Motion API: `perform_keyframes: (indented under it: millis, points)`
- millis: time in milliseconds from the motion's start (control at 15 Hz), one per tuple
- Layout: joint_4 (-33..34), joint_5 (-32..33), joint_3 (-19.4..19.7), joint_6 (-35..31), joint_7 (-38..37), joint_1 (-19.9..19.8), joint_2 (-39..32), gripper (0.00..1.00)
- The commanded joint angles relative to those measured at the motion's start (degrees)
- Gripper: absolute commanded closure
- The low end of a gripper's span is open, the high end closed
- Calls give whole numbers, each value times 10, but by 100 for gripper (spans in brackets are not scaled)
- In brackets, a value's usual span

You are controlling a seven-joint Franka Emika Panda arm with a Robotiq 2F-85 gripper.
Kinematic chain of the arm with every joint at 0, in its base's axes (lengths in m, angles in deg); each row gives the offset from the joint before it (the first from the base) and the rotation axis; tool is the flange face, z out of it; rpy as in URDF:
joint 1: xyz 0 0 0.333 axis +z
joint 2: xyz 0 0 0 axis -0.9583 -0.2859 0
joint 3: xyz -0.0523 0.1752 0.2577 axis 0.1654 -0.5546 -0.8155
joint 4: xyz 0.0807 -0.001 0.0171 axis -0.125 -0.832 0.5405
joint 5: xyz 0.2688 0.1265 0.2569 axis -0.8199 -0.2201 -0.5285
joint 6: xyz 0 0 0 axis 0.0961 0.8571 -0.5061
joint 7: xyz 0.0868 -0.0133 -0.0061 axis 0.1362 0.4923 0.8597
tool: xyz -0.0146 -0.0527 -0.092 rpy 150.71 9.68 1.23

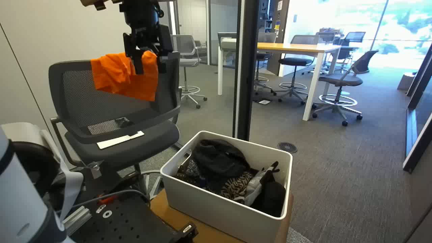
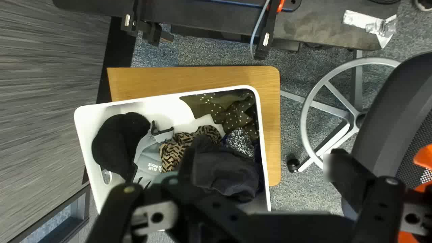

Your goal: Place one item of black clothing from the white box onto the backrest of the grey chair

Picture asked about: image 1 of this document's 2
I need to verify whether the brown wooden stand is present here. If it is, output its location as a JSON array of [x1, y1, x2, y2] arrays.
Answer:
[[148, 188, 295, 243]]

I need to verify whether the light grey office chair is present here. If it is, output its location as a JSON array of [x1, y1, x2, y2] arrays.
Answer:
[[173, 34, 210, 110]]

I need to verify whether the grey cable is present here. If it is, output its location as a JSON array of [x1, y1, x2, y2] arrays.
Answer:
[[72, 188, 152, 211]]

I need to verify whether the blue office chair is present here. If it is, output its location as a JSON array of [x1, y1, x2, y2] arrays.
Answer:
[[311, 49, 381, 129]]

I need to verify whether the dark blue patterned clothing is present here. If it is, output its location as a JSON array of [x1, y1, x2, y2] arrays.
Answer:
[[175, 156, 200, 184]]

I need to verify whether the black door frame pillar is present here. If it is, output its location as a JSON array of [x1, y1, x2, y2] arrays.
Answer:
[[234, 0, 262, 142]]

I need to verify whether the grey mesh office chair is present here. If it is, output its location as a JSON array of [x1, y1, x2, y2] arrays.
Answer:
[[48, 52, 184, 191]]

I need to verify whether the orange cloth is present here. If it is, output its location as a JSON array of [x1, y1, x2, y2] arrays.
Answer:
[[89, 51, 161, 103]]

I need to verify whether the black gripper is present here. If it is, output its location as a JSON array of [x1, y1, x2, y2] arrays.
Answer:
[[122, 25, 176, 76]]

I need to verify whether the black clothing with straps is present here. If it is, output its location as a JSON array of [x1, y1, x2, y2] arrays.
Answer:
[[251, 169, 288, 218]]

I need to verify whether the round floor outlet cover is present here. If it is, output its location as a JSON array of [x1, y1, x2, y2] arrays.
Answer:
[[277, 142, 299, 155]]

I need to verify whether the silver aluminium frame rail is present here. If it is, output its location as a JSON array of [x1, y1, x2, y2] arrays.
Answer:
[[62, 206, 94, 237]]

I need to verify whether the black clothing item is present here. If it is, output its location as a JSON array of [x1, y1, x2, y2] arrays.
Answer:
[[191, 138, 260, 184]]

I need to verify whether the grey white clothing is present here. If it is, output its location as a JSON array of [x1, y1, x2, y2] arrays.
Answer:
[[235, 161, 281, 207]]

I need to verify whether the orange handled tool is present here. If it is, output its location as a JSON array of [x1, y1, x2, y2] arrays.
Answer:
[[95, 196, 121, 215]]

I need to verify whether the white paper sheet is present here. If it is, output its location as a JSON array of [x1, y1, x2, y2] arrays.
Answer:
[[96, 130, 146, 152]]

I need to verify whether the wooden top white leg table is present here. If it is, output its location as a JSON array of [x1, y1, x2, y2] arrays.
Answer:
[[216, 32, 343, 122]]

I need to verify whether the dark background office chair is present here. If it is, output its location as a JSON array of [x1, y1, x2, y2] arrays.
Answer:
[[330, 29, 368, 63]]

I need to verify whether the white plastic box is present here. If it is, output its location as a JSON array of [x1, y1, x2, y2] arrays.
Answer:
[[160, 130, 295, 243]]

